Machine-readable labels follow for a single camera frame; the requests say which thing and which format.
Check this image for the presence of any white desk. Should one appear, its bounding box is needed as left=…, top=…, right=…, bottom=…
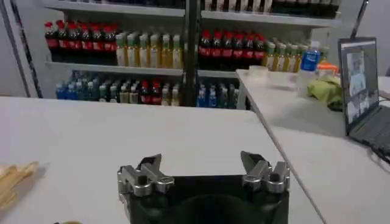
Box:
left=235, top=68, right=390, bottom=224

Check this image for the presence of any orange and white box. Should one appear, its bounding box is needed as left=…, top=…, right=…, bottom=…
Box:
left=316, top=61, right=339, bottom=77

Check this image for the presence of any shelf rack with bottles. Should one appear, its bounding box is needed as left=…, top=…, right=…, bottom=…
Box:
left=39, top=0, right=196, bottom=107
left=194, top=0, right=342, bottom=110

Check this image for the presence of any clear tape roll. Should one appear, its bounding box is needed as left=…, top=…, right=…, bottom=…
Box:
left=248, top=65, right=269, bottom=77

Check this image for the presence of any green cloth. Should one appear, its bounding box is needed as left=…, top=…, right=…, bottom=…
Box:
left=307, top=75, right=344, bottom=111

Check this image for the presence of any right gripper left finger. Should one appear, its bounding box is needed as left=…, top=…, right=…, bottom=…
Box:
left=116, top=153, right=176, bottom=197

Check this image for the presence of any grey open laptop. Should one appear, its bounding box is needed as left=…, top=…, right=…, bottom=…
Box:
left=337, top=37, right=390, bottom=164

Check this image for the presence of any clear bottle blue label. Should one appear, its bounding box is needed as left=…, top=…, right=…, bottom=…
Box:
left=297, top=41, right=321, bottom=92

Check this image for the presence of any cream yellow shirt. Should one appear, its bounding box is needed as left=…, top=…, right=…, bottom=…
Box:
left=0, top=161, right=40, bottom=211

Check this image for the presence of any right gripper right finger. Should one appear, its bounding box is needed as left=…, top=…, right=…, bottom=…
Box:
left=240, top=150, right=291, bottom=194

